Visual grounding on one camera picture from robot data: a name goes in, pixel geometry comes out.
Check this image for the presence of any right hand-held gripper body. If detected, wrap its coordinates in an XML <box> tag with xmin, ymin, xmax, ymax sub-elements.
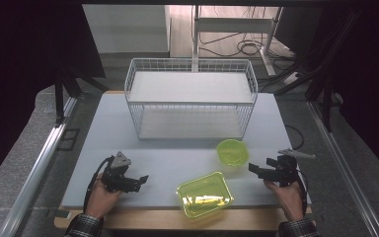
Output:
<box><xmin>268</xmin><ymin>148</ymin><xmax>317</xmax><ymax>189</ymax></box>

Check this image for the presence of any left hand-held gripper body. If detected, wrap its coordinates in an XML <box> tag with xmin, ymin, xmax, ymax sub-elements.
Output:
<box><xmin>101</xmin><ymin>150</ymin><xmax>133</xmax><ymax>194</ymax></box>

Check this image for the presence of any round green plastic bowl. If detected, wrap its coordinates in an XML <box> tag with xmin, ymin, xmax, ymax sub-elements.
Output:
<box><xmin>215</xmin><ymin>138</ymin><xmax>251</xmax><ymax>168</ymax></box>

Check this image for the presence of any rectangular green plastic container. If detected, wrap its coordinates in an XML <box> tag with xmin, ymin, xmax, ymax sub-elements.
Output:
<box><xmin>175</xmin><ymin>171</ymin><xmax>235</xmax><ymax>220</ymax></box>

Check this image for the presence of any white wire two-tier rack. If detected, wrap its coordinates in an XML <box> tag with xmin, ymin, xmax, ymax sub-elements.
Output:
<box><xmin>123</xmin><ymin>57</ymin><xmax>260</xmax><ymax>142</ymax></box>

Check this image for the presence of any person's left hand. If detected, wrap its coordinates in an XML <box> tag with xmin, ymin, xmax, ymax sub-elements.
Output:
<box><xmin>84</xmin><ymin>177</ymin><xmax>123</xmax><ymax>220</ymax></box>

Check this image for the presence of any person's right hand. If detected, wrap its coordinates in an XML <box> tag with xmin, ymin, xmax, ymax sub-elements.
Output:
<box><xmin>264</xmin><ymin>179</ymin><xmax>306</xmax><ymax>222</ymax></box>

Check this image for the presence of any grey table board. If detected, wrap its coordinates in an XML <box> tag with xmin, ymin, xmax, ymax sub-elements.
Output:
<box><xmin>60</xmin><ymin>92</ymin><xmax>313</xmax><ymax>210</ymax></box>

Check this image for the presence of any wooden table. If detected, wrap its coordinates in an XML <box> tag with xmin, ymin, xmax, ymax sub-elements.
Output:
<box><xmin>53</xmin><ymin>90</ymin><xmax>318</xmax><ymax>232</ymax></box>

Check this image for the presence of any black metal stand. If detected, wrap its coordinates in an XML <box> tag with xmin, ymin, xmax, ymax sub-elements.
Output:
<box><xmin>273</xmin><ymin>9</ymin><xmax>364</xmax><ymax>133</ymax></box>
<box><xmin>53</xmin><ymin>63</ymin><xmax>111</xmax><ymax>128</ymax></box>

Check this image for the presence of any white power strip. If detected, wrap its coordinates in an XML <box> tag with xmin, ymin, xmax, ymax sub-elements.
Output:
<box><xmin>282</xmin><ymin>71</ymin><xmax>302</xmax><ymax>86</ymax></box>

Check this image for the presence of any dark curtain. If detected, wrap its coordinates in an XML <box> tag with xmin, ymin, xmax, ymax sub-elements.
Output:
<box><xmin>277</xmin><ymin>0</ymin><xmax>379</xmax><ymax>187</ymax></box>
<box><xmin>0</xmin><ymin>0</ymin><xmax>107</xmax><ymax>193</ymax></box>

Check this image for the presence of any white cabinet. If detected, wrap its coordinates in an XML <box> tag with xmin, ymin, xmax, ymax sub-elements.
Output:
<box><xmin>81</xmin><ymin>4</ymin><xmax>172</xmax><ymax>59</ymax></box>

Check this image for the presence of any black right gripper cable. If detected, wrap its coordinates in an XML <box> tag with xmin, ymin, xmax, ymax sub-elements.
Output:
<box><xmin>295</xmin><ymin>168</ymin><xmax>311</xmax><ymax>215</ymax></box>

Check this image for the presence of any black looped floor cable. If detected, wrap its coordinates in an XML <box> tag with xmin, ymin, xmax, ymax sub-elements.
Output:
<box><xmin>284</xmin><ymin>124</ymin><xmax>306</xmax><ymax>151</ymax></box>

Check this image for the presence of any aluminium rail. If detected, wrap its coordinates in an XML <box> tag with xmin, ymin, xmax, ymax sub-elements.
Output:
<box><xmin>307</xmin><ymin>100</ymin><xmax>379</xmax><ymax>237</ymax></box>
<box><xmin>0</xmin><ymin>96</ymin><xmax>79</xmax><ymax>237</ymax></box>

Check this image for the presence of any black floor cables bundle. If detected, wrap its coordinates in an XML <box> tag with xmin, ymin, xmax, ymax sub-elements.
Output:
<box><xmin>197</xmin><ymin>30</ymin><xmax>298</xmax><ymax>63</ymax></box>

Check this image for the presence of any white desk frame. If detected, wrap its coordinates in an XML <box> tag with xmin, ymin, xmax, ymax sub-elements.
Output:
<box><xmin>190</xmin><ymin>4</ymin><xmax>284</xmax><ymax>79</ymax></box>

